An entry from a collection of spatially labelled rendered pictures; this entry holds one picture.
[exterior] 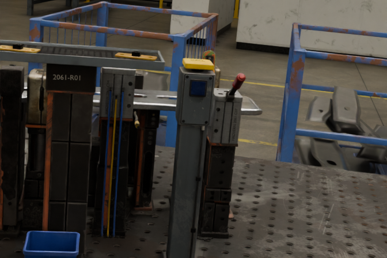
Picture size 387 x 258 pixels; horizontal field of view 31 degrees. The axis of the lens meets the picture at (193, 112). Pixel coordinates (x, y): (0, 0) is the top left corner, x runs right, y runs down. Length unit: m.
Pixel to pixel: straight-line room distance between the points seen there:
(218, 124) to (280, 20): 7.78
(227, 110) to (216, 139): 0.07
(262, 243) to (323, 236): 0.18
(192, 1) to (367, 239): 7.76
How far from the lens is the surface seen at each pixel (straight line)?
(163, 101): 1.77
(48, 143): 1.46
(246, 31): 9.41
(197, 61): 1.45
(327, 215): 1.98
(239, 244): 1.72
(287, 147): 3.38
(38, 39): 3.59
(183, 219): 1.53
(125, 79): 1.58
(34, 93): 1.60
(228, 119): 1.63
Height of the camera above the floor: 1.41
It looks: 14 degrees down
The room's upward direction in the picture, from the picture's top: 5 degrees clockwise
